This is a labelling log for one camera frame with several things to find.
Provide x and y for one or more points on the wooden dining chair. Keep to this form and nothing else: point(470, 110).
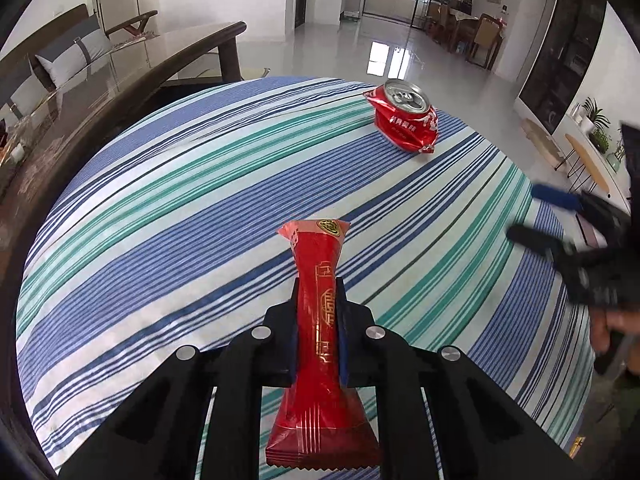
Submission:
point(437, 15)
point(487, 37)

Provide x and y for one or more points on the brown wooden sofa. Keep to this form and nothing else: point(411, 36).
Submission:
point(55, 22)

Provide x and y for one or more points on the oval wooden side table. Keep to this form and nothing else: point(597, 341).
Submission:
point(590, 162)

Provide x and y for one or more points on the small potted plant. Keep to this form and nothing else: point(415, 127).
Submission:
point(595, 115)
point(619, 152)

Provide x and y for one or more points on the person's right hand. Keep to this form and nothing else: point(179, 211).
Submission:
point(607, 330)

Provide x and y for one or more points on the crushed red can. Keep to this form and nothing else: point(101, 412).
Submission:
point(405, 127)

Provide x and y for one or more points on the grey white cushion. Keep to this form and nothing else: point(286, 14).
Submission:
point(75, 55)
point(25, 95)

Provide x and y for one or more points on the wooden bench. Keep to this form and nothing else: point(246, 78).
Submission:
point(542, 142)

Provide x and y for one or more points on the striped round table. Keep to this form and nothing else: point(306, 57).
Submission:
point(175, 210)

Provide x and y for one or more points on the kitchen counter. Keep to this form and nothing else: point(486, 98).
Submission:
point(390, 2)

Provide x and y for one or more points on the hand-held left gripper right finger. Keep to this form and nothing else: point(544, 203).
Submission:
point(357, 330)

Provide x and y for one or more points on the dark display cabinet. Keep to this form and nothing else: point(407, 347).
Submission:
point(565, 60)

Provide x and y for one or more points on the red wrapper packet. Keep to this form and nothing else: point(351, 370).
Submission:
point(320, 270)

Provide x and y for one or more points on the brown glass-topped coffee table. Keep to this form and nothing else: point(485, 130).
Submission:
point(165, 55)

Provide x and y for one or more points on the floral sofa cover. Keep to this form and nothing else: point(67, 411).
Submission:
point(135, 36)

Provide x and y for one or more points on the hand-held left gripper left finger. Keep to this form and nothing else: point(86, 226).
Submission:
point(280, 330)

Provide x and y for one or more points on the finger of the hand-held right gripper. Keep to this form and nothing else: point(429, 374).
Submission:
point(555, 197)
point(537, 241)

